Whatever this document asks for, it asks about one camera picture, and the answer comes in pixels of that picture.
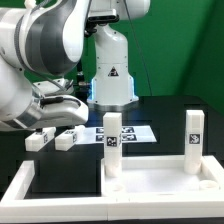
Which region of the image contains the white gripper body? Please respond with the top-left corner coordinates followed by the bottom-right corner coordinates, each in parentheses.
top-left (19, 95), bottom-right (89, 129)

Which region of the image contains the white desk top tray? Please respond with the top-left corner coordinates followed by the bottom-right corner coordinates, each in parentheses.
top-left (101, 155), bottom-right (224, 202)

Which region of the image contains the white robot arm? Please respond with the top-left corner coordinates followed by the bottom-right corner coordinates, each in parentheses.
top-left (0, 0), bottom-right (150, 131)

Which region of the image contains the white fiducial marker sheet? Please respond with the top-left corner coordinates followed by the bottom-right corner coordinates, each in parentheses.
top-left (76, 125), bottom-right (156, 144)

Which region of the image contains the black camera stand pole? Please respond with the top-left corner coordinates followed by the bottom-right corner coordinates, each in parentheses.
top-left (75, 54), bottom-right (90, 101)

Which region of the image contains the white U-shaped obstacle frame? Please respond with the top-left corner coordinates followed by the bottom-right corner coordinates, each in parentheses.
top-left (0, 161), bottom-right (224, 224)

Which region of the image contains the grey camera on stand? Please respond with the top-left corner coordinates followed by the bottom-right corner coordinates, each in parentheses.
top-left (88, 9), bottom-right (119, 24)

